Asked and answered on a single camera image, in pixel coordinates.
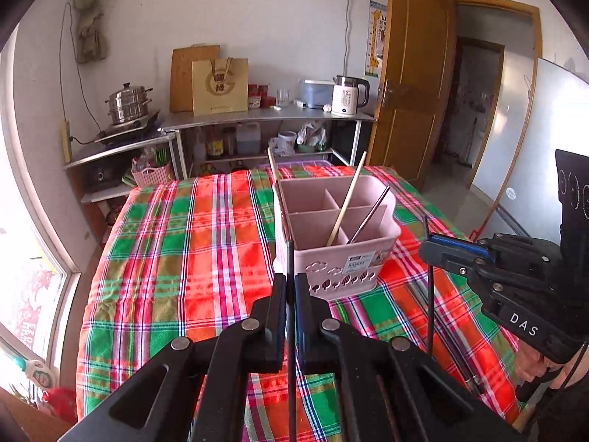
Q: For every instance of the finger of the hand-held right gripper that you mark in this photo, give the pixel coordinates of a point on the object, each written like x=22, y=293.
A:
x=444, y=258
x=460, y=244

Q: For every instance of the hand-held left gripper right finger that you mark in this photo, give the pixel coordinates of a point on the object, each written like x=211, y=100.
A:
x=301, y=304

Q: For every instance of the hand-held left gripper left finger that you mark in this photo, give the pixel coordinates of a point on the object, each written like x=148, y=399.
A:
x=281, y=304

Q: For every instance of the black chopstick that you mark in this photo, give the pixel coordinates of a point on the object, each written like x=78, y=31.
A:
x=430, y=308
x=291, y=258
x=471, y=380

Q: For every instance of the pink plastic utensil basket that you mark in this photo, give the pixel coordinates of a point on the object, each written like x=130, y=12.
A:
x=322, y=258

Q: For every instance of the silver metal chopstick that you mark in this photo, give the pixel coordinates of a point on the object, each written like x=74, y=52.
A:
x=370, y=214

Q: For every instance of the person's right forearm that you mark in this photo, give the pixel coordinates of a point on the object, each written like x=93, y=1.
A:
x=570, y=400

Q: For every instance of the person's right hand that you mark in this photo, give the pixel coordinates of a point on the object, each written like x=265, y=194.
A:
x=534, y=361

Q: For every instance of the plaid tablecloth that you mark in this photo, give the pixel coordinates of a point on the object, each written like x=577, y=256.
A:
x=184, y=262

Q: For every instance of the dark printed cloth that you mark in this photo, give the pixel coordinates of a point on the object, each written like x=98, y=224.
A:
x=573, y=198

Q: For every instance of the grey refrigerator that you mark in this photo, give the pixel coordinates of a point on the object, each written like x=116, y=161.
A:
x=520, y=147

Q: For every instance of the plastic bags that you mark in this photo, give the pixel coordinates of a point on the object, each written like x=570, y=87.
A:
x=308, y=138

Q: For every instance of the white plastic jug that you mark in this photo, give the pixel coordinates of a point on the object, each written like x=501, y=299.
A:
x=248, y=140

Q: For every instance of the wooden door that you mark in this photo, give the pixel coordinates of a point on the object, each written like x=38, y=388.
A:
x=414, y=78

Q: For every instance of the dark sauce bottle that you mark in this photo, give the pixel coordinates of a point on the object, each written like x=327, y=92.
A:
x=214, y=145

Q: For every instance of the small pink woven basket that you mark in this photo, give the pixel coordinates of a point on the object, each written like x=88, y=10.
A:
x=152, y=176

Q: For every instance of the white electric kettle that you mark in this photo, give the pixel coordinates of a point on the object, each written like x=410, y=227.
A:
x=347, y=96

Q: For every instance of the metal counter table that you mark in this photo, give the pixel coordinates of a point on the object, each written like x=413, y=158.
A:
x=257, y=117

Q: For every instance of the drinking glass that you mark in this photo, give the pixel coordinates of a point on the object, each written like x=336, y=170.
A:
x=282, y=97

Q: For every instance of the red cans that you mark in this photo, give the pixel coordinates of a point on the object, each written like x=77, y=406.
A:
x=257, y=97

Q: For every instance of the clear container with blue lid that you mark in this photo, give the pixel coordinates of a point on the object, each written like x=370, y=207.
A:
x=316, y=93

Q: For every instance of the metal stove stand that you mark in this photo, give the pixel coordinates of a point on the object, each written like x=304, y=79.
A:
x=101, y=170

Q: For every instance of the tan paper gift bag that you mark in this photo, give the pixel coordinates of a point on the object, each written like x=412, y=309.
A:
x=220, y=87

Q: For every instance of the gas stove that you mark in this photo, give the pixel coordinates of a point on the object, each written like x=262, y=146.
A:
x=129, y=130

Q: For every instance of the wooden cutting board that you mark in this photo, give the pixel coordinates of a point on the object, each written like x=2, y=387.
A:
x=182, y=78

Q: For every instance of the steel steamer pot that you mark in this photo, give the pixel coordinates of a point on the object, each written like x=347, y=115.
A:
x=129, y=106

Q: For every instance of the hanging cloth bundle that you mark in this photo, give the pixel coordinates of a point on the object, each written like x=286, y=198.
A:
x=92, y=23

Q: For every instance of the wall poster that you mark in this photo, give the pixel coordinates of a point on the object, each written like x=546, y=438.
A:
x=375, y=39

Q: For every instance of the wall power strip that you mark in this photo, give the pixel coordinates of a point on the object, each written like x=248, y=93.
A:
x=66, y=142

